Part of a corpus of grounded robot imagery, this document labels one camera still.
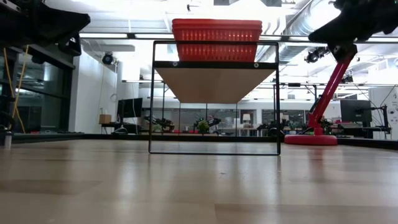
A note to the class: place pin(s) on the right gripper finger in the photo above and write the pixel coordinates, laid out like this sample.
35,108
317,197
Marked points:
345,31
342,51

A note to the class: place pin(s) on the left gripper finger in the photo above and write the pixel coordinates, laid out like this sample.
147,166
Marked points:
73,46
59,26

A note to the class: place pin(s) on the black background robot arm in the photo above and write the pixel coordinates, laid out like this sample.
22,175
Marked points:
214,121
161,122

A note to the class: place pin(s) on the ceiling light strip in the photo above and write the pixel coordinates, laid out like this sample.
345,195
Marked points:
271,37
105,35
154,36
382,40

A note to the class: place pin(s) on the white cabinet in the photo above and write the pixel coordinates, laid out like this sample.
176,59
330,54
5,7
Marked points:
376,93

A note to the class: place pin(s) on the black computer monitor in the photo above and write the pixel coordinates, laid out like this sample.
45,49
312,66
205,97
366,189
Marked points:
130,107
356,110

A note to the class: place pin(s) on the brown cardboard box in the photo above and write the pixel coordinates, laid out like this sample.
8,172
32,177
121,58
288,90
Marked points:
105,119

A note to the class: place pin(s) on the red desk lamp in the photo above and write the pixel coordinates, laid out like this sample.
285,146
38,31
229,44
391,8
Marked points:
311,140

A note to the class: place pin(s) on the small white table lamp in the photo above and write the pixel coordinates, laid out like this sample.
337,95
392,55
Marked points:
246,117

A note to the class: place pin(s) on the small green potted plant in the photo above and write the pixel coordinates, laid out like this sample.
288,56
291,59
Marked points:
203,127

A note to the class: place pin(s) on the black ceiling camera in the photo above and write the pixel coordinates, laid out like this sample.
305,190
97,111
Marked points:
314,55
107,58

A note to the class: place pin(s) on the black metal table frame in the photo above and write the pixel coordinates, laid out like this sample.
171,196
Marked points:
93,137

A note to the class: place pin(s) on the grey cylinder post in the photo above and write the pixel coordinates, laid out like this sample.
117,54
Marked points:
7,140

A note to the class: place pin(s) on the black frame wooden shelf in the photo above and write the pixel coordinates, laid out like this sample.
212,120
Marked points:
214,85

